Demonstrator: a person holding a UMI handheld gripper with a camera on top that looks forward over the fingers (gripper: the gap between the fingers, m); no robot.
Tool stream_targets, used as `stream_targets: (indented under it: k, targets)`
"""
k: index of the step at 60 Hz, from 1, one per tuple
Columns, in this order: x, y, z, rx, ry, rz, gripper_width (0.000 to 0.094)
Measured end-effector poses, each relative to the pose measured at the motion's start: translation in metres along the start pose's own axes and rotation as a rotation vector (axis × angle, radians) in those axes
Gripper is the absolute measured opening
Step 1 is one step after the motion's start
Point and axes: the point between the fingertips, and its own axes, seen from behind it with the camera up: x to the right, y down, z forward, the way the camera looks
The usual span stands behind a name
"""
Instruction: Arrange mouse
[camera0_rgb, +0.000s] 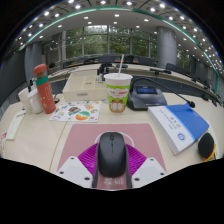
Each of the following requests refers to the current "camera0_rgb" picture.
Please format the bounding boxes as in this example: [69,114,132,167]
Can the grey conference microphone console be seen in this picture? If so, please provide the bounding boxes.
[126,77,197,112]

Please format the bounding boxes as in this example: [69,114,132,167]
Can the colourful sticker sheet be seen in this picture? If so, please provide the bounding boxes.
[49,100,102,123]

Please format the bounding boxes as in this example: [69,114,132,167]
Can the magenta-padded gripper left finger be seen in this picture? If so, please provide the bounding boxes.
[55,143,100,190]

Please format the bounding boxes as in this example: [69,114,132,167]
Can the printed paper cup with straw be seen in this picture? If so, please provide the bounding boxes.
[103,54,134,114]

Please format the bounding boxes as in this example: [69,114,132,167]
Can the black gooseneck desk microphone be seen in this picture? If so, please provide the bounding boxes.
[26,78,36,93]

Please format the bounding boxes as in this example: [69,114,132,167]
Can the white cup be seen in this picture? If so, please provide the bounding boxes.
[17,87,34,115]
[27,88,45,115]

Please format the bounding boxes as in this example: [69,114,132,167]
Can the blue and white book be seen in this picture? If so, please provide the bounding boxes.
[147,103,210,156]

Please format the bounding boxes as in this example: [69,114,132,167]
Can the pink mouse pad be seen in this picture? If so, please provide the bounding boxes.
[57,123,167,192]

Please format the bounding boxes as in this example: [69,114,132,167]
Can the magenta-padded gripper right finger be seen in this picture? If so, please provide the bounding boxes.
[125,143,168,190]

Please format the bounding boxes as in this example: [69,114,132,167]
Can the black computer mouse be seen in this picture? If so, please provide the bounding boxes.
[96,131,129,178]

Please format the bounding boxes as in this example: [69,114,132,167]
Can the ceiling lights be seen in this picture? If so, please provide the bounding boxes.
[18,0,224,68]

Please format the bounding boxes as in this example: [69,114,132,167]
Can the white cardboard box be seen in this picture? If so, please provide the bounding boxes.
[62,69,108,103]

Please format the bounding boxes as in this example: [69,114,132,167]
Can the red thermos bottle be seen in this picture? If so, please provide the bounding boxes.
[32,63,57,115]

